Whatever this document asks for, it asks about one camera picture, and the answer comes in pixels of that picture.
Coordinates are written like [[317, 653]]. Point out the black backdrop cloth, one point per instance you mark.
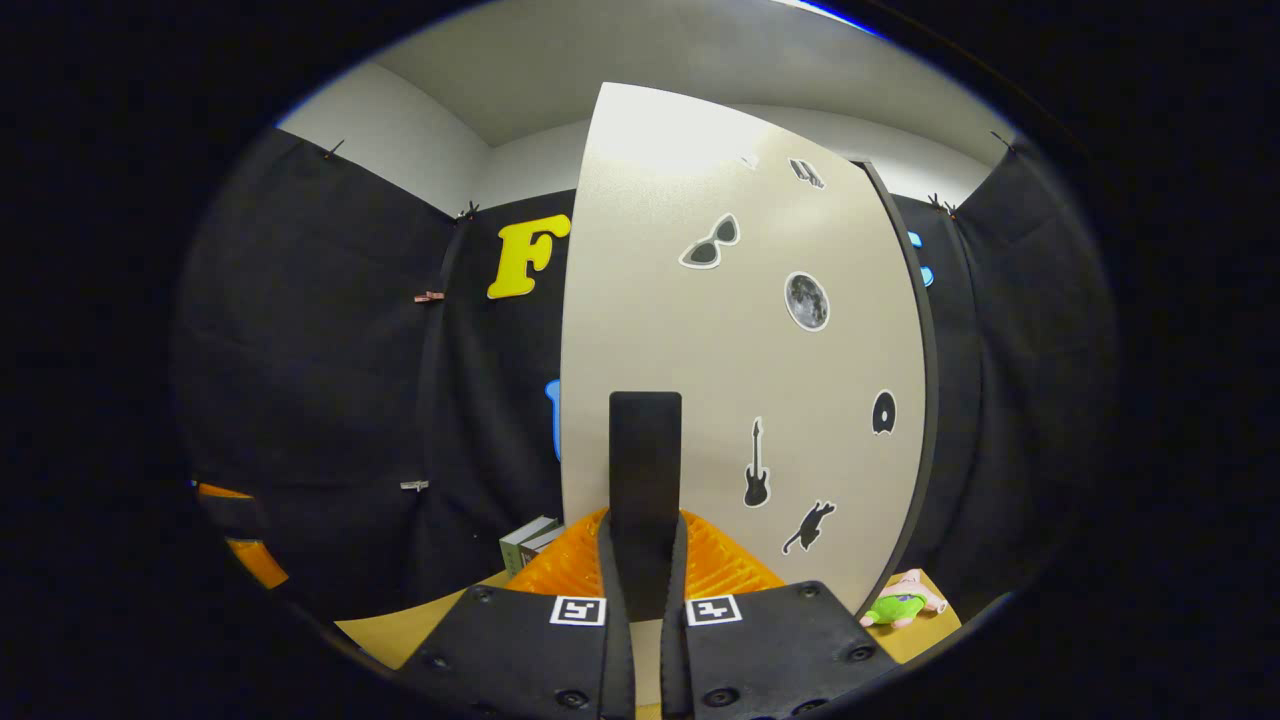
[[320, 350]]

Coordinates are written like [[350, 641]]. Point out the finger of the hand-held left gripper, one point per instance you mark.
[[262, 565], [222, 491]]

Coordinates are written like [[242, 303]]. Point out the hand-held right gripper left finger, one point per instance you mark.
[[520, 665]]

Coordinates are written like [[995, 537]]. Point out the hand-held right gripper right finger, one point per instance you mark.
[[780, 660]]

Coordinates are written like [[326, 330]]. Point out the green plush toy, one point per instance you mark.
[[895, 605]]

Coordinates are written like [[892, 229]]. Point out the beige cabinet door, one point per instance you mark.
[[700, 330]]

